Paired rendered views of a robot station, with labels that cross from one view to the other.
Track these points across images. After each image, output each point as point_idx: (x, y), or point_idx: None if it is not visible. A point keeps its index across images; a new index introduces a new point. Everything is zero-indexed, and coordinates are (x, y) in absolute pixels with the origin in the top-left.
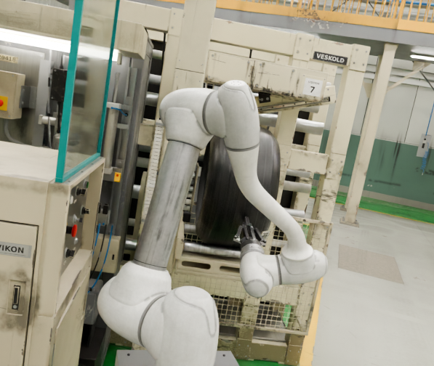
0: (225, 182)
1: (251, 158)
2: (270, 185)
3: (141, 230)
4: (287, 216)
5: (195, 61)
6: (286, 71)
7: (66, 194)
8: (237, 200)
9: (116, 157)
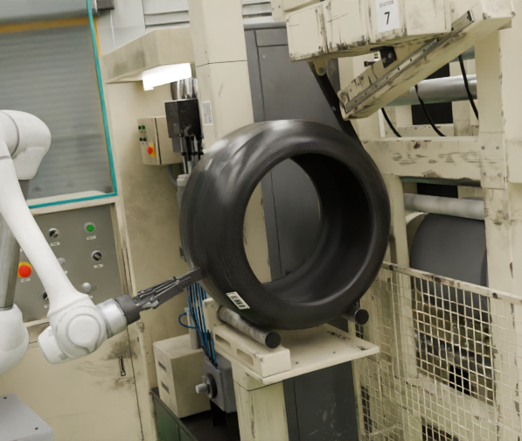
0: (179, 216)
1: None
2: (205, 216)
3: (361, 304)
4: (32, 253)
5: (202, 50)
6: (353, 2)
7: None
8: (187, 242)
9: None
